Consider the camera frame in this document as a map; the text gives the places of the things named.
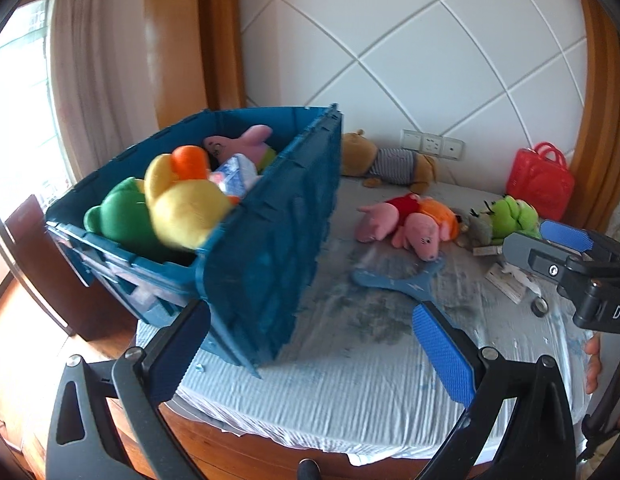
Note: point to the white paper package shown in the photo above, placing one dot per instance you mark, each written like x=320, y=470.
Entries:
x=512, y=282

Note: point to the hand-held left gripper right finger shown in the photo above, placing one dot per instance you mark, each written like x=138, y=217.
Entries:
x=442, y=350

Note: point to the window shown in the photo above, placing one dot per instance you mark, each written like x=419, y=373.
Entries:
x=25, y=110

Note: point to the black tape roll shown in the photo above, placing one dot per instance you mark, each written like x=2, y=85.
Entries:
x=540, y=307

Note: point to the small white box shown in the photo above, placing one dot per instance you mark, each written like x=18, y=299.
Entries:
x=487, y=250

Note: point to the brown plush bear striped shirt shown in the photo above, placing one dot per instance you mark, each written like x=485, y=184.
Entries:
x=357, y=155

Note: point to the green plush frog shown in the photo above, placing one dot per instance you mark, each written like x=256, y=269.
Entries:
x=512, y=215

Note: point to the pink plush pig red dress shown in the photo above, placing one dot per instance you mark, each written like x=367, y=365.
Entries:
x=377, y=220

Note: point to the person's right hand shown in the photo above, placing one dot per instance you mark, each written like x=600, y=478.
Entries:
x=593, y=365

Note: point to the padded headboard with wooden frame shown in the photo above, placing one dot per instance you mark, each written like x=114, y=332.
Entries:
x=414, y=35

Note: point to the pink plush starfish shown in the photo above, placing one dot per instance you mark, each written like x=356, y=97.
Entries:
x=240, y=145

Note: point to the beige curtain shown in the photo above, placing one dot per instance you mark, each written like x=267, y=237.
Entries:
x=105, y=60

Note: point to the wooden bed base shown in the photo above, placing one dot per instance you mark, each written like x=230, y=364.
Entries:
x=225, y=447

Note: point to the blue plastic hand fan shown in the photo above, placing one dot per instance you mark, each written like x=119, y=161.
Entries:
x=389, y=280

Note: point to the grey plush toy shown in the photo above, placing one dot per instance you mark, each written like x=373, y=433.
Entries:
x=477, y=227

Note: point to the yellow plush duck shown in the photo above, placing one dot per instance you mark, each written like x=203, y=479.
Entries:
x=185, y=210

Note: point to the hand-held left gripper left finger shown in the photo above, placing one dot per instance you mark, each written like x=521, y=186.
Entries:
x=177, y=355

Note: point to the dark wooden nightstand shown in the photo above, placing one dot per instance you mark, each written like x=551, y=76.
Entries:
x=35, y=270

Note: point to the red plastic toy bag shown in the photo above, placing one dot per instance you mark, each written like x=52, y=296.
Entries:
x=539, y=185

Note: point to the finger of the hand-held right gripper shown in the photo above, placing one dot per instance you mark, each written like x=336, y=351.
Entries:
x=569, y=235
x=532, y=260

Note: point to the green plush toy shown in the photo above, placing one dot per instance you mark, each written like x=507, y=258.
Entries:
x=120, y=215

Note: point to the pink plush pig orange dress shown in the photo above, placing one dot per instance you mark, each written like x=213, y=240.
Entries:
x=422, y=232

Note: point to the blue plastic storage bin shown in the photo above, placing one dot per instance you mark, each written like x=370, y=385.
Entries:
x=270, y=260

